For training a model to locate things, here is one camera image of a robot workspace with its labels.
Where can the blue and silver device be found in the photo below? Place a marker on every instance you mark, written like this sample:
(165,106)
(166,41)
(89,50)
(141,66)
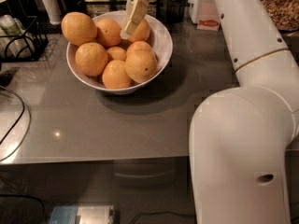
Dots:
(72,214)

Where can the white napkin dispenser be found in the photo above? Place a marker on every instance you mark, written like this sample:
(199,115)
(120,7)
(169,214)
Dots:
(204,15)

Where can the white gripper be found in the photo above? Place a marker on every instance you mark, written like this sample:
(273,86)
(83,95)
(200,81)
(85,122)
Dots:
(136,11)

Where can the orange behind front right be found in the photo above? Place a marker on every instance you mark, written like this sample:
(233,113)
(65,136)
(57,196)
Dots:
(138,45)

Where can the orange at front middle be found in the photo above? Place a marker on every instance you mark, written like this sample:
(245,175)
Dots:
(115,76)

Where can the large orange at front right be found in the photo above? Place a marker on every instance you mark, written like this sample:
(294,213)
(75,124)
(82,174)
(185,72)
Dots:
(141,65)

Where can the orange at back right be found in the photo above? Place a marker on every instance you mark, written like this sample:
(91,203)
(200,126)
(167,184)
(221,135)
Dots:
(142,33)

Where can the large orange on bowl rim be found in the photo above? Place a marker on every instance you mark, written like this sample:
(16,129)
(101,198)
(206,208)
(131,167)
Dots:
(78,28)

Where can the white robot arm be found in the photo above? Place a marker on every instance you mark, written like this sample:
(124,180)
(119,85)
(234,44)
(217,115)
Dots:
(238,137)

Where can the orange at front left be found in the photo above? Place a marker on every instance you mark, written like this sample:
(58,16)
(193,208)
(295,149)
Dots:
(91,59)

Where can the orange at back middle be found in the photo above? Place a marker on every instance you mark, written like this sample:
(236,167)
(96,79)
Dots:
(108,33)

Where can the black wire rack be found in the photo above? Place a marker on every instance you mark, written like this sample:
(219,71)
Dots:
(21,43)

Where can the small orange in centre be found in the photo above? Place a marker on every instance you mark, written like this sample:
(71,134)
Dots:
(116,53)

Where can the tray of nuts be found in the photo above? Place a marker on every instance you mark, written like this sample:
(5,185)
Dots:
(284,13)

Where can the black mesh cup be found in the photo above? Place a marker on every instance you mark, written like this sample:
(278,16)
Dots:
(175,10)

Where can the white ceramic bowl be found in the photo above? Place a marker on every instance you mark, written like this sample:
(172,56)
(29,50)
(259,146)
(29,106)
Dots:
(161,43)

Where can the white paper cup stack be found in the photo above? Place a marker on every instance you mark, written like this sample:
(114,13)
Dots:
(53,11)

